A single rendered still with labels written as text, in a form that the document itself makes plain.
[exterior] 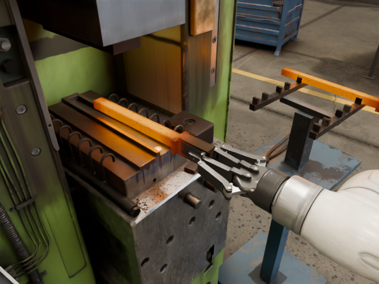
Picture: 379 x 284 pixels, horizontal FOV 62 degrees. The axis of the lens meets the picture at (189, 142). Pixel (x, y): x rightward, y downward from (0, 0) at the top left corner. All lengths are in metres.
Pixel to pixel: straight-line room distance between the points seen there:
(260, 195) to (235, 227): 1.34
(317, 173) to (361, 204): 0.64
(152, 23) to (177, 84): 0.39
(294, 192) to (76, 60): 0.81
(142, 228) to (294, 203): 0.35
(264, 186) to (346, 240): 0.15
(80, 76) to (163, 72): 0.29
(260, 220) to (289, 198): 1.42
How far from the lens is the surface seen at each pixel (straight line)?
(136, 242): 0.74
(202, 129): 0.85
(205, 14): 0.92
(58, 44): 1.07
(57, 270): 0.96
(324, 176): 1.18
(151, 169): 0.75
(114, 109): 0.83
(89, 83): 1.15
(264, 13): 4.50
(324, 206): 0.53
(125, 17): 0.58
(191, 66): 0.95
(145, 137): 0.81
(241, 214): 1.97
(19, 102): 0.68
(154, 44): 1.01
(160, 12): 0.63
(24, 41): 0.64
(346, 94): 1.14
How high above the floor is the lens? 1.44
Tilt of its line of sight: 35 degrees down
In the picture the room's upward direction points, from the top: straight up
